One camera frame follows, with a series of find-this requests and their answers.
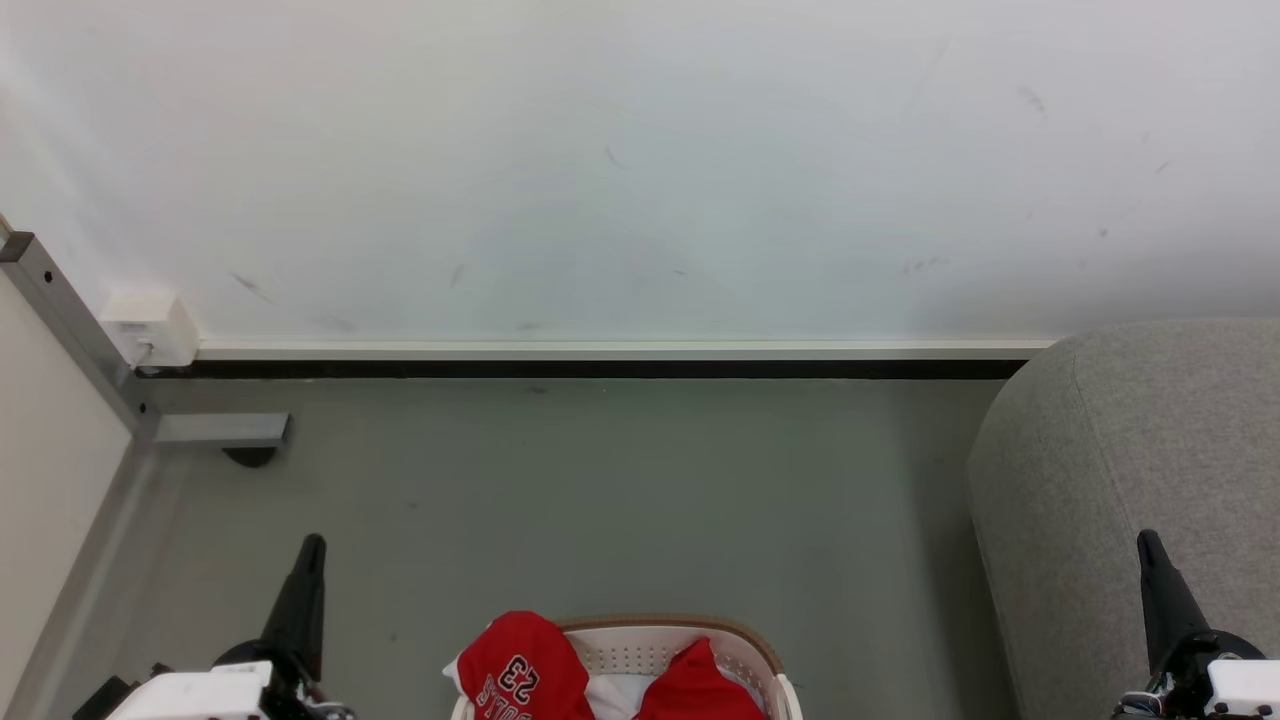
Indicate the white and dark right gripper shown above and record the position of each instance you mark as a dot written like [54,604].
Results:
[1240,685]

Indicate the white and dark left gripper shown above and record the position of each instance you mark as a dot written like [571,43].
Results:
[200,695]

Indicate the red jersey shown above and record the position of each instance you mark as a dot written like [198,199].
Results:
[520,665]

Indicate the grey fabric sofa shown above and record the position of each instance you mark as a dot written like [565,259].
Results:
[1080,480]

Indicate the black round foot pad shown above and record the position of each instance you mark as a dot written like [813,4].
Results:
[250,457]

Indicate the grey metal partition foot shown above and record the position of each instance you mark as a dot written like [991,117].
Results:
[220,430]

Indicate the beige partition panel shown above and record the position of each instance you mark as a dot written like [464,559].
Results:
[45,470]

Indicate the pale white cloth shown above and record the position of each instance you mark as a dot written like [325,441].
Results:
[615,698]

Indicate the white laundry basket brown rim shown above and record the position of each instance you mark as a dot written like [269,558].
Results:
[640,645]

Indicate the black skirting strip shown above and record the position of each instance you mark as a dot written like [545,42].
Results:
[600,369]

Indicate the white wall socket box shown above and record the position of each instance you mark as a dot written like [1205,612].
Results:
[150,328]

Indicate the grey metal partition frame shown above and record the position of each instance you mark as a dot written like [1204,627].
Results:
[65,310]

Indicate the white wall skirting strip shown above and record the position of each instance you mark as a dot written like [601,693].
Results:
[620,350]

